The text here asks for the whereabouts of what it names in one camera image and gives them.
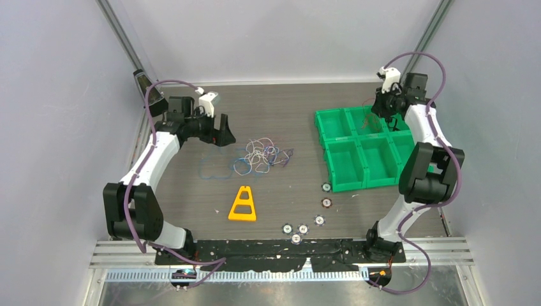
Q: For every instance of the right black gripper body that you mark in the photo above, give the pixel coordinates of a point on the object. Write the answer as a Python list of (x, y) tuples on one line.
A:
[(386, 103)]

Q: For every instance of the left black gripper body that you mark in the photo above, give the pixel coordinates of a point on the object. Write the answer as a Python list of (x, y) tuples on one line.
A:
[(206, 131)]

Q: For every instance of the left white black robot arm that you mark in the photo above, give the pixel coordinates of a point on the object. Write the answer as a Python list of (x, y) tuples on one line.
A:
[(132, 210)]

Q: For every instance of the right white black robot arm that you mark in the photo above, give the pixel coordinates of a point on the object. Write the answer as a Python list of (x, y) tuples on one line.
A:
[(430, 175)]

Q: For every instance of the green six-compartment bin tray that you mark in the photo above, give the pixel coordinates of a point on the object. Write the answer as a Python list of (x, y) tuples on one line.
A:
[(361, 150)]

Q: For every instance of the yellow triangular plastic piece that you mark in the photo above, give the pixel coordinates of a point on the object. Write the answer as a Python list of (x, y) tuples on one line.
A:
[(245, 199)]

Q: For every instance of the black corner-mounted lamp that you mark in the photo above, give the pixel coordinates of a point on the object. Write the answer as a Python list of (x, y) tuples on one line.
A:
[(157, 103)]

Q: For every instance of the brown poker chip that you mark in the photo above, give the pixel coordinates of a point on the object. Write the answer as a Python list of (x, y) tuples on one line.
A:
[(326, 202)]

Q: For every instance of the blue poker chip middle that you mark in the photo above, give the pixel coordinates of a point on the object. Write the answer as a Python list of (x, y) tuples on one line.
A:
[(303, 229)]

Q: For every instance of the blue poker chip bottom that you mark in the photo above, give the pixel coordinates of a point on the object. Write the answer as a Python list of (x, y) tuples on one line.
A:
[(296, 239)]

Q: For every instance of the blue poker chip right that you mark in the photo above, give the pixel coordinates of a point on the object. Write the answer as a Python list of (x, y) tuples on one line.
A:
[(319, 220)]

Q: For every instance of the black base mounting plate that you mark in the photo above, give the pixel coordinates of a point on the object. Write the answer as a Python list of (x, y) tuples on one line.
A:
[(324, 255)]

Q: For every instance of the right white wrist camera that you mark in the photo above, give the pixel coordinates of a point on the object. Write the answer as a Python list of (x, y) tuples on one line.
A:
[(390, 77)]

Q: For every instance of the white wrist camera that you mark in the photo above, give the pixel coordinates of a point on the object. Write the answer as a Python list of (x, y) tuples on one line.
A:
[(206, 102), (390, 77)]

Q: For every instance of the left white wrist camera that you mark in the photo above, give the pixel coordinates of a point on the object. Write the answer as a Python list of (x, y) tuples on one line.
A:
[(206, 102)]

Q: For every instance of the aluminium front rail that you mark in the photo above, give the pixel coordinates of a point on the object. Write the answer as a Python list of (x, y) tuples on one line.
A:
[(122, 261)]

